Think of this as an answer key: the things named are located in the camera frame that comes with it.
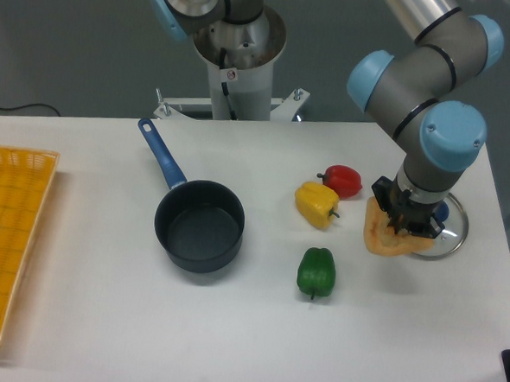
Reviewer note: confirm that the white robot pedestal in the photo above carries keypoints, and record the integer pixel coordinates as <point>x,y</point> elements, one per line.
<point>240,63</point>

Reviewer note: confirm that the red bell pepper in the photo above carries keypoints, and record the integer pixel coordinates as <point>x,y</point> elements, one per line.
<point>346,182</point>

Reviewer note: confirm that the green bell pepper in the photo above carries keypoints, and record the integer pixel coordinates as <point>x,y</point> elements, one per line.
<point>316,276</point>

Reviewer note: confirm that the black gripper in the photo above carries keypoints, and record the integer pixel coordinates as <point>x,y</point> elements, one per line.
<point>405,214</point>

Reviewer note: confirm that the yellow bell pepper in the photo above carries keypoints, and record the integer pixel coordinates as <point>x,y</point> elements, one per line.
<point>317,203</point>

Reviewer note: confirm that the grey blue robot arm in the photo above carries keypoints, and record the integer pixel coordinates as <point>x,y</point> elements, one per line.
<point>440,138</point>

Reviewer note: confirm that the yellow woven basket tray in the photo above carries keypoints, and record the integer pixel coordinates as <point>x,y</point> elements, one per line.
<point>25,179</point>

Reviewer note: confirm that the triangle bread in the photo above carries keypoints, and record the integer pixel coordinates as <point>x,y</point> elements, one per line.
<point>380,239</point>

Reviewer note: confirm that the dark pan blue handle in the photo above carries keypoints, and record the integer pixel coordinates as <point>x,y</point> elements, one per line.
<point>199,223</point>

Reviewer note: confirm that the glass pan lid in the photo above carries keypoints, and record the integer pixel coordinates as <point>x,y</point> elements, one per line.
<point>456,228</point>

